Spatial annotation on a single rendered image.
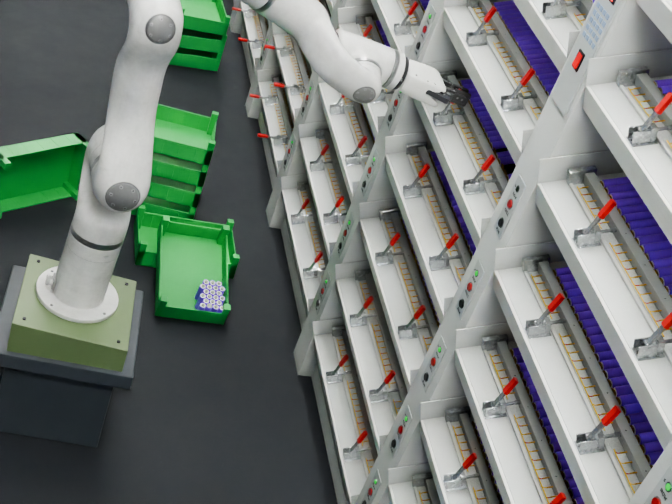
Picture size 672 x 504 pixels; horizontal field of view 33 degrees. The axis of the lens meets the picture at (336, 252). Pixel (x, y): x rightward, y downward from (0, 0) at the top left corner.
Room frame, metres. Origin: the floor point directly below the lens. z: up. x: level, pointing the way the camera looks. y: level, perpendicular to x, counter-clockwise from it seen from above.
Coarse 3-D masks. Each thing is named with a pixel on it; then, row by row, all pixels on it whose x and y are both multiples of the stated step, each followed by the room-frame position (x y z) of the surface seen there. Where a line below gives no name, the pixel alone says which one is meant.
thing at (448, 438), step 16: (448, 400) 1.80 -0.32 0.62; (464, 400) 1.81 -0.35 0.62; (432, 416) 1.79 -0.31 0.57; (448, 416) 1.78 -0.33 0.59; (464, 416) 1.78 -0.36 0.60; (432, 432) 1.75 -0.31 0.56; (448, 432) 1.76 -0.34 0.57; (464, 432) 1.75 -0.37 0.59; (432, 448) 1.71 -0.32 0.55; (448, 448) 1.72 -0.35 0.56; (464, 448) 1.72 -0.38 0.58; (480, 448) 1.71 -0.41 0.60; (432, 464) 1.68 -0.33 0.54; (448, 464) 1.68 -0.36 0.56; (464, 464) 1.63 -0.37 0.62; (480, 464) 1.66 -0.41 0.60; (448, 480) 1.63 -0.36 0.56; (464, 480) 1.62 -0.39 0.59; (480, 480) 1.63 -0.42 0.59; (448, 496) 1.60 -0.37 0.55; (464, 496) 1.60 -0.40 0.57; (480, 496) 1.61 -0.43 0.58; (496, 496) 1.59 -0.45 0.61
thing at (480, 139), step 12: (456, 84) 2.40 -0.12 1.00; (456, 108) 2.32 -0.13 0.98; (468, 108) 2.30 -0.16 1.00; (468, 120) 2.26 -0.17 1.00; (468, 132) 2.22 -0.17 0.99; (480, 132) 2.21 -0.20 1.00; (480, 144) 2.16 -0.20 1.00; (480, 168) 2.09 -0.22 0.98; (492, 168) 2.08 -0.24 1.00; (504, 180) 2.04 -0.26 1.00; (492, 192) 2.01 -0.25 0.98
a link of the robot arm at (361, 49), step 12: (348, 36) 2.16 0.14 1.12; (360, 36) 2.19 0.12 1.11; (348, 48) 2.14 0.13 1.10; (360, 48) 2.16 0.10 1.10; (372, 48) 2.17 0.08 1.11; (384, 48) 2.20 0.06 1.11; (360, 60) 2.13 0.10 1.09; (372, 60) 2.14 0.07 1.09; (384, 60) 2.17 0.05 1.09; (384, 72) 2.17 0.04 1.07
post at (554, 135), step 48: (624, 0) 1.79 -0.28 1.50; (624, 48) 1.80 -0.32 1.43; (576, 96) 1.79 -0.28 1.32; (528, 144) 1.86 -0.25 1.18; (576, 144) 1.80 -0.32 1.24; (528, 192) 1.79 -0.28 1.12; (480, 240) 1.87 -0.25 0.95; (528, 240) 1.80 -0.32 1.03; (480, 288) 1.80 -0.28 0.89; (432, 384) 1.80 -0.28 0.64; (384, 480) 1.80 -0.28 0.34
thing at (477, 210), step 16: (432, 64) 2.44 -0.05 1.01; (448, 64) 2.45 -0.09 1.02; (432, 112) 2.31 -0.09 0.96; (432, 128) 2.25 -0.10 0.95; (448, 128) 2.25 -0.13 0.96; (432, 144) 2.25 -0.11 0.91; (448, 144) 2.19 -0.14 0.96; (448, 160) 2.13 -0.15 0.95; (464, 160) 2.13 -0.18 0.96; (480, 160) 2.14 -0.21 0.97; (448, 176) 2.11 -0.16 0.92; (464, 176) 2.08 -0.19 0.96; (464, 192) 2.02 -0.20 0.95; (464, 208) 1.99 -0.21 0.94; (480, 208) 1.97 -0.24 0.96; (480, 224) 1.92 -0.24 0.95
